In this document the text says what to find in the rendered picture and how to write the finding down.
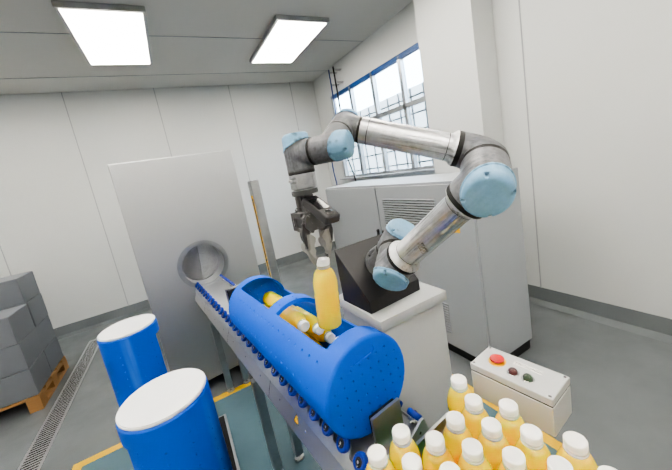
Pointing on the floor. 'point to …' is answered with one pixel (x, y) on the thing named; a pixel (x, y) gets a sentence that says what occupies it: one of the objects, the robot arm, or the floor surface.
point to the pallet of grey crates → (27, 346)
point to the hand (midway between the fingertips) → (322, 258)
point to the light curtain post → (263, 229)
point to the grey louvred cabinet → (451, 258)
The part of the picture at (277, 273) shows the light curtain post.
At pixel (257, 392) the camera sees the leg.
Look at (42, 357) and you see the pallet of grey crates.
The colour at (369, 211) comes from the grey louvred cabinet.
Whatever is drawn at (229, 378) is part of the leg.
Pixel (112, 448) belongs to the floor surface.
